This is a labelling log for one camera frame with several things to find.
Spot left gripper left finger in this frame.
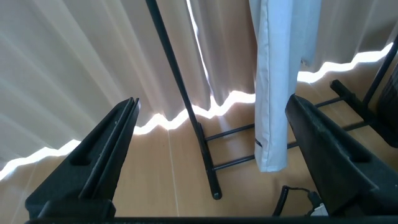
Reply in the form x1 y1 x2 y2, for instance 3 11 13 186
25 97 141 218

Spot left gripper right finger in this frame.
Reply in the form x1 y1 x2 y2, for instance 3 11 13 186
285 95 398 217

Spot pale grey shorts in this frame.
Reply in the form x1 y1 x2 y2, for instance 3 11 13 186
248 0 323 173

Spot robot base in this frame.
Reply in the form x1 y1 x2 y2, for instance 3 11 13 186
309 191 330 217

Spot black clothes rack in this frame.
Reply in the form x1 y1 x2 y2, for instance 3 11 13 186
145 0 398 200

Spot beige curtain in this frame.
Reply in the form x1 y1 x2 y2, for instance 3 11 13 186
0 0 398 162

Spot black cable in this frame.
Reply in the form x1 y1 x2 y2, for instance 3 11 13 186
272 185 312 217

